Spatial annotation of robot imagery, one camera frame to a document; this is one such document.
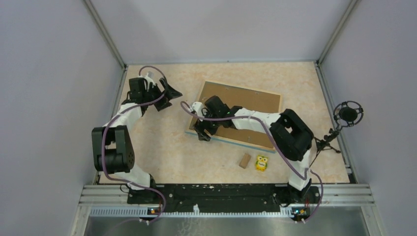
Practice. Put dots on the yellow owl toy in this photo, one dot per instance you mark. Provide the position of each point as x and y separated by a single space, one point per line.
261 163

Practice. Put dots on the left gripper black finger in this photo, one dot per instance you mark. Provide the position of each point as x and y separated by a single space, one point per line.
169 92
162 104

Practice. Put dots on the aluminium rail frame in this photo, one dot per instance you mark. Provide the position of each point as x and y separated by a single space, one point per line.
111 200

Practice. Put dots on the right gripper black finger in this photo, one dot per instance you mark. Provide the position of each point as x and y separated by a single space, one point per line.
203 136
198 126

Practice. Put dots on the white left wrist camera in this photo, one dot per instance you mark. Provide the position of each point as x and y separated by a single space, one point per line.
149 80

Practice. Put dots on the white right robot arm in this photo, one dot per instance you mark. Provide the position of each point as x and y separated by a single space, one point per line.
288 133

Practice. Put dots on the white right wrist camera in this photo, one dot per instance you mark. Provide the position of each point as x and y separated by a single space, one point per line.
197 108

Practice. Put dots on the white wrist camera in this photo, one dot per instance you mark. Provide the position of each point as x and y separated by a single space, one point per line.
149 80
197 108

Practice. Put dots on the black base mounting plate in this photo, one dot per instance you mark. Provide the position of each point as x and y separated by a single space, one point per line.
225 198

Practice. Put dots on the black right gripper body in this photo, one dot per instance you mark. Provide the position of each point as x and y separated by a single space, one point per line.
211 126

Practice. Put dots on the small wooden block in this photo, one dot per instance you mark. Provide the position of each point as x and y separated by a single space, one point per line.
245 161

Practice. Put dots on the wooden picture frame blue edges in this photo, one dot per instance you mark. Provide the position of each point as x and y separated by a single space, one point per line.
195 107

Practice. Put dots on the black microphone with orange tip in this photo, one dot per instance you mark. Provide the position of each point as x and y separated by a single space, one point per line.
347 114

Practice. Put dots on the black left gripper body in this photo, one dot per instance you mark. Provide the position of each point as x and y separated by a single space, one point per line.
154 93

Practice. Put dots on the brown cardboard backing board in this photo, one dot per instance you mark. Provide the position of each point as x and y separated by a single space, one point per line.
247 104

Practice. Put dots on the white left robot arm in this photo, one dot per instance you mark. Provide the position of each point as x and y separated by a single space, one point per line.
113 152

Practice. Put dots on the black microphone tripod stand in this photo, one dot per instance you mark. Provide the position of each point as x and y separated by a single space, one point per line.
324 143

